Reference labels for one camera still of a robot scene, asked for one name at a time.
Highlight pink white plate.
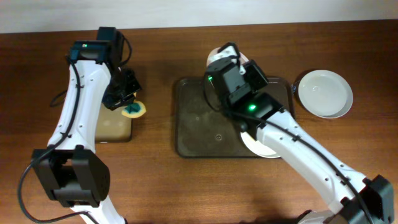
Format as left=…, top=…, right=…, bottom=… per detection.
left=206, top=46, right=238, bottom=66

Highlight black soapy water tray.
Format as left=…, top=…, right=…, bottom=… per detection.
left=95, top=104, right=132, bottom=143

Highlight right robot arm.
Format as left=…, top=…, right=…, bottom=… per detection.
left=203, top=42, right=394, bottom=224

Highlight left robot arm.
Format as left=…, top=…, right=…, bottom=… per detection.
left=28, top=27, right=141, bottom=223

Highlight green yellow sponge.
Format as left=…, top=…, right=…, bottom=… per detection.
left=121, top=100, right=147, bottom=119

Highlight cream white plate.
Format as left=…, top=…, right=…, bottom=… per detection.
left=240, top=132, right=280, bottom=159

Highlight pale green plate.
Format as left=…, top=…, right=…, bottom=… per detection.
left=296, top=70, right=354, bottom=119

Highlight brown serving tray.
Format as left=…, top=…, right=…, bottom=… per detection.
left=174, top=76, right=296, bottom=159

